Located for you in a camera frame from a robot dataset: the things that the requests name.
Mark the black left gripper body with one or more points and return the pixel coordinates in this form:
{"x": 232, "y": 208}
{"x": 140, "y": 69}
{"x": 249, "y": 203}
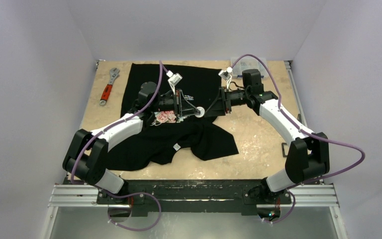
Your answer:
{"x": 170, "y": 103}

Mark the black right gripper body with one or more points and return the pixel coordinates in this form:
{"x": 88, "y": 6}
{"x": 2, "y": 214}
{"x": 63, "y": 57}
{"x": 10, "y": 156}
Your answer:
{"x": 226, "y": 100}

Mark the black floral print t-shirt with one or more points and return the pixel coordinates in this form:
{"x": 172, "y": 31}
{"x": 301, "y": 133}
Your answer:
{"x": 160, "y": 142}

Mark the orange yellow round brooch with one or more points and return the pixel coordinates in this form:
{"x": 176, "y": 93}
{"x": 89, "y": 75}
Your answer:
{"x": 200, "y": 112}

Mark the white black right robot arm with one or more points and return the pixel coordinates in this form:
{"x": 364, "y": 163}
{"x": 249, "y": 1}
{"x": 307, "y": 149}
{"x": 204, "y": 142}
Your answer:
{"x": 308, "y": 153}

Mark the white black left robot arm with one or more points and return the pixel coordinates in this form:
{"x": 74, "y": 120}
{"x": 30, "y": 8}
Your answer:
{"x": 87, "y": 156}

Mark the clear plastic organizer box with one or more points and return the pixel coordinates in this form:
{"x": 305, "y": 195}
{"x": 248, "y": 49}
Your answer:
{"x": 248, "y": 63}

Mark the black open display case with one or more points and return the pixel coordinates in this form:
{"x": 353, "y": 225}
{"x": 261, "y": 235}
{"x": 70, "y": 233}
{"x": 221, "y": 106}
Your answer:
{"x": 284, "y": 146}

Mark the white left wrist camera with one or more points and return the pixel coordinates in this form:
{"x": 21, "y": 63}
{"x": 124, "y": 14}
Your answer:
{"x": 173, "y": 80}

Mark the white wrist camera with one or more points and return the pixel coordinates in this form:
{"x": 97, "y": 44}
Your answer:
{"x": 173, "y": 80}
{"x": 227, "y": 76}

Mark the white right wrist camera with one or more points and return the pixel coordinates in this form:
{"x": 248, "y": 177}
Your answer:
{"x": 227, "y": 76}

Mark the red handled adjustable wrench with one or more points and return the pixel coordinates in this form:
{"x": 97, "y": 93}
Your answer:
{"x": 114, "y": 74}

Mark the aluminium black mounting rail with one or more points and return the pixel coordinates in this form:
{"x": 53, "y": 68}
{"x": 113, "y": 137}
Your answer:
{"x": 196, "y": 196}

